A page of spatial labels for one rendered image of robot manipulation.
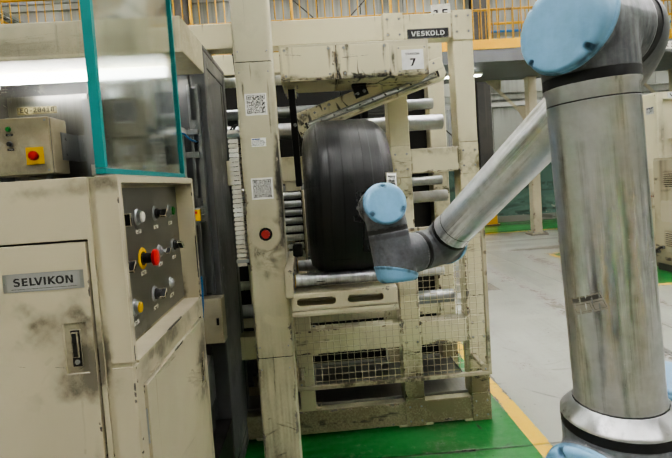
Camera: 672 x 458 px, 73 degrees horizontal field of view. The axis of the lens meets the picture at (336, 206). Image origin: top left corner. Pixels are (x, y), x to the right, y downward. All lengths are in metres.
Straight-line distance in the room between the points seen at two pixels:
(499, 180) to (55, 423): 0.97
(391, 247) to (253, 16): 1.02
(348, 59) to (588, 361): 1.50
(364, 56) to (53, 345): 1.46
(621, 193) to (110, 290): 0.86
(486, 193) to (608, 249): 0.34
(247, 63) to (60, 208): 0.88
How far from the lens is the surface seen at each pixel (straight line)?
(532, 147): 0.87
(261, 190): 1.61
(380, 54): 1.95
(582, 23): 0.65
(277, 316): 1.67
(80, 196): 0.99
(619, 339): 0.69
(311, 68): 1.91
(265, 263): 1.63
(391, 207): 0.97
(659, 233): 6.25
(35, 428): 1.13
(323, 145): 1.47
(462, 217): 0.98
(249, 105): 1.63
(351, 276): 1.56
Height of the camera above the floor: 1.23
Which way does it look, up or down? 3 degrees down
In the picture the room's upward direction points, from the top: 4 degrees counter-clockwise
